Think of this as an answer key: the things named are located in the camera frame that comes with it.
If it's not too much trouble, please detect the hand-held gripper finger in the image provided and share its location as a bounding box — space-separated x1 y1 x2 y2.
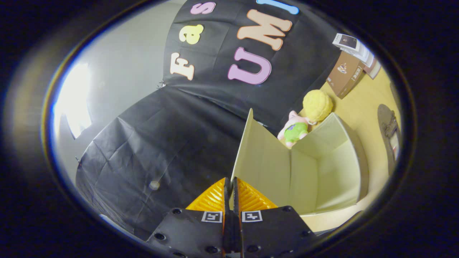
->
232 177 316 258
146 177 231 258

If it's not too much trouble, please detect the brown fuzzy shoe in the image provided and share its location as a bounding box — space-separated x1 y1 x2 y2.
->
377 104 401 176

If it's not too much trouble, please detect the black backdrop cloth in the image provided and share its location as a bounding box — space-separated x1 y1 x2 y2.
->
75 0 345 240

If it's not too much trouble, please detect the pink and green plush toy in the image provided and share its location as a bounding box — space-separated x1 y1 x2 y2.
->
277 110 317 148

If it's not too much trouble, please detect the yellow round plush toy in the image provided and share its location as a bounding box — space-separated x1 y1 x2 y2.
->
302 89 334 122

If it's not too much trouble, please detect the brown hardcover book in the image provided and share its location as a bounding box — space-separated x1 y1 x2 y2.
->
326 51 366 100

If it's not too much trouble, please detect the white book with portrait cover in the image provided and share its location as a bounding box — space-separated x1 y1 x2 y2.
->
332 33 370 63

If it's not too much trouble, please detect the plain white book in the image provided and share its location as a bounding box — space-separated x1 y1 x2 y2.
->
353 48 375 68

